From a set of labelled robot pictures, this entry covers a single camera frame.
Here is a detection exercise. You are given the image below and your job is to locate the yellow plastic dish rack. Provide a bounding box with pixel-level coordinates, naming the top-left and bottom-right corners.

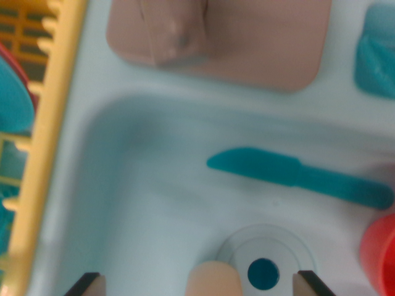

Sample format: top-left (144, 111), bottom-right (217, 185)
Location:
top-left (0, 0), bottom-right (90, 296)

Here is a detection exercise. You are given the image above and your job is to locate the red cup with handle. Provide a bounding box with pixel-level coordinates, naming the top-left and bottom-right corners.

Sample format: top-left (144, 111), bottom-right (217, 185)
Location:
top-left (359, 214), bottom-right (395, 296)

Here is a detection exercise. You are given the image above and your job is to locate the teal dish brush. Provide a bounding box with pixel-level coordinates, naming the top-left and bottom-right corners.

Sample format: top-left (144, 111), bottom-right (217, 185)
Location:
top-left (354, 2), bottom-right (395, 99)

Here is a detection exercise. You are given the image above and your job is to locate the teal toy knife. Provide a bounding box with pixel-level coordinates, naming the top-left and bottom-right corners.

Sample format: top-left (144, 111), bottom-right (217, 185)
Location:
top-left (206, 147), bottom-right (394, 211)

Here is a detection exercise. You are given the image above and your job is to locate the cream detergent bottle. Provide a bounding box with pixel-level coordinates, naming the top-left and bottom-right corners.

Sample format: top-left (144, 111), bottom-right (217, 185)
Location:
top-left (185, 260), bottom-right (243, 296)

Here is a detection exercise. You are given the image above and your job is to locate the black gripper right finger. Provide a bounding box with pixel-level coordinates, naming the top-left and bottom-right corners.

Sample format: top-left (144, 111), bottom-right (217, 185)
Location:
top-left (292, 270), bottom-right (337, 296)

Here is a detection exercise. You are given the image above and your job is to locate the red toy plate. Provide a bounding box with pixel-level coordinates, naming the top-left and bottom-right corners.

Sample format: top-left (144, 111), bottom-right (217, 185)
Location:
top-left (0, 41), bottom-right (40, 107)

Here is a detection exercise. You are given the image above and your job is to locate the teal toy plate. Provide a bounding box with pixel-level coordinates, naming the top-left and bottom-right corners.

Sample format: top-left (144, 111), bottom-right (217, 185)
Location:
top-left (0, 57), bottom-right (35, 134)

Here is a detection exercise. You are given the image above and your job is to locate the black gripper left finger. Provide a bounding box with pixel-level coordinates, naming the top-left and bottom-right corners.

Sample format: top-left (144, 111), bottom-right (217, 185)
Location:
top-left (64, 272), bottom-right (107, 296)

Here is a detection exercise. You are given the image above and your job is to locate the light blue toy sink unit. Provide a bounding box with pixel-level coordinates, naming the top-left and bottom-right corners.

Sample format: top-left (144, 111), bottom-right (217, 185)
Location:
top-left (30, 0), bottom-right (395, 296)

